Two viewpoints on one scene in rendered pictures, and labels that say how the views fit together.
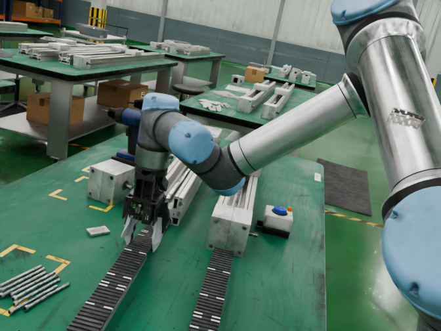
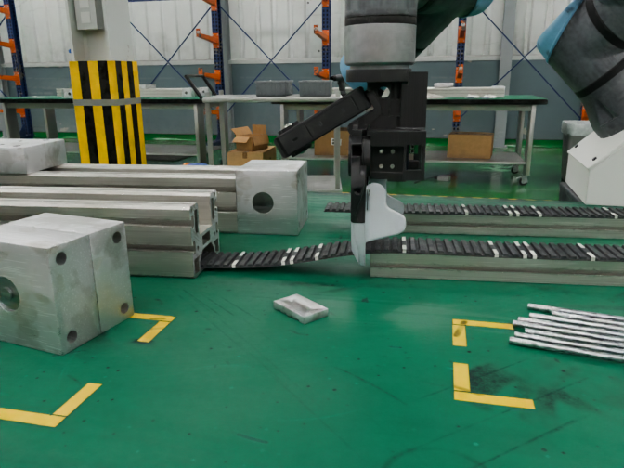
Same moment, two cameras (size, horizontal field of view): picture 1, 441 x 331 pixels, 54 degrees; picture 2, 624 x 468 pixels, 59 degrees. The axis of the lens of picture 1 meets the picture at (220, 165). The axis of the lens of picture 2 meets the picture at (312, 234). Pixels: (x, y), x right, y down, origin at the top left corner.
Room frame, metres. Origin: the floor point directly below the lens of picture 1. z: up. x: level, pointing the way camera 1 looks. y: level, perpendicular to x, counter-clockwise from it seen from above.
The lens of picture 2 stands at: (0.91, 0.77, 1.01)
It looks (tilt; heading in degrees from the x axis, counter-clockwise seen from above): 16 degrees down; 274
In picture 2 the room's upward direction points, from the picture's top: 1 degrees counter-clockwise
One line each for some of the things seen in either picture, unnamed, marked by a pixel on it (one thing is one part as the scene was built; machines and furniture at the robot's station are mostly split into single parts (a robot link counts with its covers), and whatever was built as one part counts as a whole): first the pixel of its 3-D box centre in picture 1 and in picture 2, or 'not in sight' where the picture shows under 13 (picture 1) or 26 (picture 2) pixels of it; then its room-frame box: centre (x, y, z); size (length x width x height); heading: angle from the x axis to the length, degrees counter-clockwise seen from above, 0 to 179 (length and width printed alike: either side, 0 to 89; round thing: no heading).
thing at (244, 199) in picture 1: (243, 178); (6, 193); (1.46, -0.09, 0.82); 0.80 x 0.10 x 0.09; 176
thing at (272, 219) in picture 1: (274, 220); not in sight; (1.18, -0.19, 0.81); 0.10 x 0.08 x 0.06; 86
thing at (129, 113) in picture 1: (125, 139); not in sight; (1.42, 0.34, 0.89); 0.20 x 0.08 x 0.22; 78
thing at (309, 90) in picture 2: not in sight; (270, 148); (1.45, -3.13, 0.50); 1.03 x 0.55 x 1.01; 3
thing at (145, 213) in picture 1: (146, 192); (384, 126); (0.87, 0.15, 0.95); 0.09 x 0.08 x 0.12; 176
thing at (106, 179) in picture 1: (115, 182); (63, 273); (1.17, 0.29, 0.83); 0.11 x 0.10 x 0.10; 71
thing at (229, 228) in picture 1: (233, 230); (275, 194); (1.02, -0.07, 0.83); 0.12 x 0.09 x 0.10; 86
